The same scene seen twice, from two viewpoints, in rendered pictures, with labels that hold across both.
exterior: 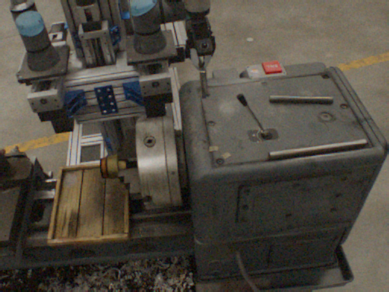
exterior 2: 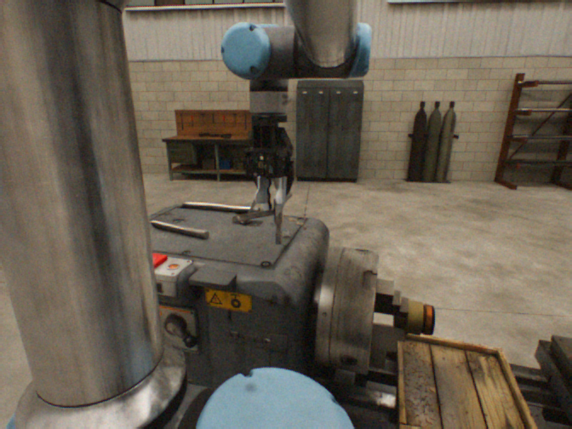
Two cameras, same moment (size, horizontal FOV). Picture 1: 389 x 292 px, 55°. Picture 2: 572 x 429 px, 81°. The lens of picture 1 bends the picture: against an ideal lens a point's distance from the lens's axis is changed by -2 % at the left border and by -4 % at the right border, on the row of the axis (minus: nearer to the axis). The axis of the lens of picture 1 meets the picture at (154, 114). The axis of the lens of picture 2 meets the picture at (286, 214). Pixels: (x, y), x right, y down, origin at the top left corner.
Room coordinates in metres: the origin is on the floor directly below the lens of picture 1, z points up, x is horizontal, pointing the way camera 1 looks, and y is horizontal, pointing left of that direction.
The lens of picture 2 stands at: (1.65, 0.01, 1.60)
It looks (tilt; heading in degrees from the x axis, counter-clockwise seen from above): 19 degrees down; 193
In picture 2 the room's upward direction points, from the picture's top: straight up
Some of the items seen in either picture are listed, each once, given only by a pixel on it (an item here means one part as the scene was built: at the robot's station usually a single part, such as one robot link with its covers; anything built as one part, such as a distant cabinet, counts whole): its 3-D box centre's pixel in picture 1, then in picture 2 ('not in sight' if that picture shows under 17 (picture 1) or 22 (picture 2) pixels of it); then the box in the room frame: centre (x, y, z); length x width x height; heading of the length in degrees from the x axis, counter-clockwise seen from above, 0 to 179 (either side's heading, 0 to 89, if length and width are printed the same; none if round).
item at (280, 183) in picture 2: (194, 55); (278, 197); (0.99, -0.15, 1.41); 0.06 x 0.03 x 0.09; 177
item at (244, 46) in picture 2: not in sight; (262, 54); (1.09, -0.15, 1.68); 0.11 x 0.11 x 0.08; 1
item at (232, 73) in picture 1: (226, 77); (216, 278); (1.06, -0.28, 1.24); 0.09 x 0.08 x 0.03; 86
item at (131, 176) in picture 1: (135, 185); not in sight; (0.78, 0.10, 1.08); 0.12 x 0.11 x 0.05; 176
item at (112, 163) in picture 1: (115, 166); (413, 317); (0.87, 0.17, 1.08); 0.09 x 0.09 x 0.09; 86
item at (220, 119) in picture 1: (268, 149); (216, 294); (0.85, -0.38, 1.06); 0.59 x 0.48 x 0.39; 86
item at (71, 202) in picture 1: (91, 201); (456, 388); (0.88, 0.30, 0.89); 0.36 x 0.30 x 0.04; 176
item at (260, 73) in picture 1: (265, 75); (159, 274); (1.05, -0.42, 1.23); 0.13 x 0.08 x 0.05; 86
